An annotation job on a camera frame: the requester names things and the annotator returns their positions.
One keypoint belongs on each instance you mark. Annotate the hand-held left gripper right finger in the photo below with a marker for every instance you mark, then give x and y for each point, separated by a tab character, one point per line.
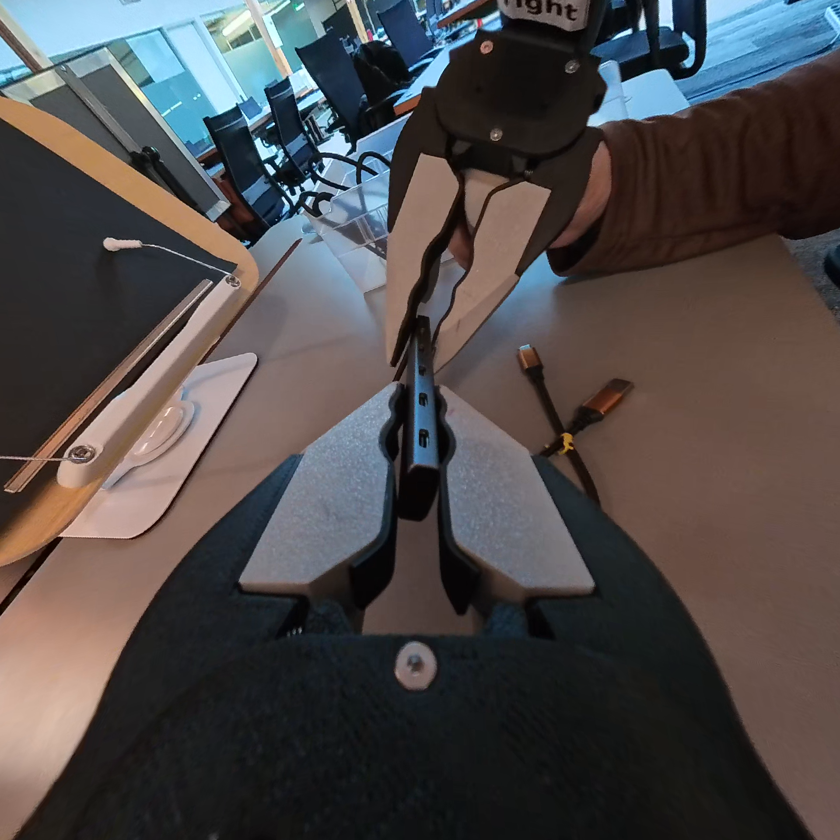
512	518

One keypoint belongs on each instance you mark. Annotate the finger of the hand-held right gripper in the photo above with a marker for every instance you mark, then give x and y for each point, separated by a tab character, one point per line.
512	236
413	249

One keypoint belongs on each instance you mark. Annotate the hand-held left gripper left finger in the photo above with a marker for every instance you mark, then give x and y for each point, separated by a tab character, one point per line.
328	512

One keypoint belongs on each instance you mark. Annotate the grey usb hub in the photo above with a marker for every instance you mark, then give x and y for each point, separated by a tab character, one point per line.
418	479

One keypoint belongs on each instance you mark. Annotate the person's right forearm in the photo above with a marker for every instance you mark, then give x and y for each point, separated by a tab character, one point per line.
722	164

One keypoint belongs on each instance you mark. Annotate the person's right hand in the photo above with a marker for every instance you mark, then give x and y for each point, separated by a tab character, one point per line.
590	203

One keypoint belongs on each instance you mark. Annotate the clear plastic box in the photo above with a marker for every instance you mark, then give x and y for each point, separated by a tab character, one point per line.
354	223

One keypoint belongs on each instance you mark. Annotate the white board stand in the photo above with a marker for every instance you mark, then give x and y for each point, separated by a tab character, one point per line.
197	407

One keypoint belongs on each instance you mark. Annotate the group of black office chairs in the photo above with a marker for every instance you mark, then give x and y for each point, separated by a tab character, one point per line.
249	164

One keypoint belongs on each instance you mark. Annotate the grey partition screen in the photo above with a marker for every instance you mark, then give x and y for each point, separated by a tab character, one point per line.
131	131

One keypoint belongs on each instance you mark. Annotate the black board wooden frame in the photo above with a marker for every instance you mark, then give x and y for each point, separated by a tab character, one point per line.
79	275

